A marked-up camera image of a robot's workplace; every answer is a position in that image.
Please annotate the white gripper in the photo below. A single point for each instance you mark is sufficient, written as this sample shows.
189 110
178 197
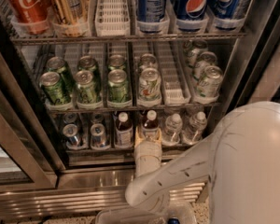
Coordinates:
147 150

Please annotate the brown bottle blue label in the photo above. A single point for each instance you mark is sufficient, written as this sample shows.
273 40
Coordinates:
150 125

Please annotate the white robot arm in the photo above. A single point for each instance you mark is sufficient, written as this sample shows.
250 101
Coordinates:
240 159

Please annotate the brown bottle left white cap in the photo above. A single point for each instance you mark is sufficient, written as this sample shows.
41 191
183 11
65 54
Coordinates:
124 131

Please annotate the clear water bottle left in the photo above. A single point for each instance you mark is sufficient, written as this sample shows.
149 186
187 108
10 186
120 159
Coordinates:
171 130

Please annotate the clear water bottle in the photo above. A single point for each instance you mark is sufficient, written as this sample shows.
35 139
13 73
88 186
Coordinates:
194 129
171 130

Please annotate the clear water bottle right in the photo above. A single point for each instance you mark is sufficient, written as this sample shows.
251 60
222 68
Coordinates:
194 129

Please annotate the blue bottle cap in bin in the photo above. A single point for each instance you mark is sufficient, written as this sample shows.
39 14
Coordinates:
173 220

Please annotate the steel fridge base panel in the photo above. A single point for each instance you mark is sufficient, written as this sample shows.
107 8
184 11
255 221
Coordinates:
80 191

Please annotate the fridge sliding glass door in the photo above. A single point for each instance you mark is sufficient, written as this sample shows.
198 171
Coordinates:
26 166

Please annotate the silver blue can front right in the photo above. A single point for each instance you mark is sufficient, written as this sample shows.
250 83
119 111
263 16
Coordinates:
99 137

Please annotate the silver blue can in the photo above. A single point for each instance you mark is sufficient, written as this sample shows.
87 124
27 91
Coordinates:
99 137
72 135

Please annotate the white diet can front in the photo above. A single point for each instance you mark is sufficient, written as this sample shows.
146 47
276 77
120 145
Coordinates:
150 84

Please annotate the white diet can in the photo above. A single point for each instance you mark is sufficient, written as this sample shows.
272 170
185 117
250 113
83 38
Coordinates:
147 60
150 84

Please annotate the silver can back right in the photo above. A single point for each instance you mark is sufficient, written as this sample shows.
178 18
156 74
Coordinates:
96 118

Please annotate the green can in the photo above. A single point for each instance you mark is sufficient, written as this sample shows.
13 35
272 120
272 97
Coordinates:
53 86
86 87
90 64
116 61
118 86
59 65

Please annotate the white empty middle tray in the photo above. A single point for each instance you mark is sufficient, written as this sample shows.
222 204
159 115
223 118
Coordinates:
174 87

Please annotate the white empty tray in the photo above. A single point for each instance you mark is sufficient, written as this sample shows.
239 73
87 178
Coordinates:
174 87
112 18

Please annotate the white diet can back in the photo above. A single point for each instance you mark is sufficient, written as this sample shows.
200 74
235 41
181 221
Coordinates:
147 60

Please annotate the white can right front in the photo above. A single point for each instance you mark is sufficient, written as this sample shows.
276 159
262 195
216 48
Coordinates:
209 81

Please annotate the silver blue can front left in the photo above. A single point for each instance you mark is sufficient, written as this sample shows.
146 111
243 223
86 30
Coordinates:
72 135

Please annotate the silver can back left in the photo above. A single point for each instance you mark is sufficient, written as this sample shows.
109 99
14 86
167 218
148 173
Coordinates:
72 118

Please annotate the clear plastic bin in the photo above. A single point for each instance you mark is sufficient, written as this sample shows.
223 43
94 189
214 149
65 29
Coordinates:
180 210

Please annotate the white can right middle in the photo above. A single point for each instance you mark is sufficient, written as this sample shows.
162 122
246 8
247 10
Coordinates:
206 58

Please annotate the white can right back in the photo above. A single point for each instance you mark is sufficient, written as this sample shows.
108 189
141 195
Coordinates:
192 49

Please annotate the green can front left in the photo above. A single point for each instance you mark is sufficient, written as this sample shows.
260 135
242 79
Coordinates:
53 86

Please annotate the green can back left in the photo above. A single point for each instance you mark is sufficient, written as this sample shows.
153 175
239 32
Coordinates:
59 65

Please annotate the white empty top tray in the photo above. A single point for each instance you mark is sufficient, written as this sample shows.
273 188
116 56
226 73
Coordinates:
112 18

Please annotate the blue Pepsi can left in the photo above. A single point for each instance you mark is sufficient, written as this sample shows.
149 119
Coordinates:
150 15

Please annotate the blue Pepsi can middle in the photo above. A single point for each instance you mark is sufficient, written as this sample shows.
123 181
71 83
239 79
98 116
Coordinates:
188 11

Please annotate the gold soda can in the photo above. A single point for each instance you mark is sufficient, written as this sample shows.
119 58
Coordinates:
71 17

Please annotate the red Coca-Cola can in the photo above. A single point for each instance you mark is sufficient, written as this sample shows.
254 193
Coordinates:
32 13

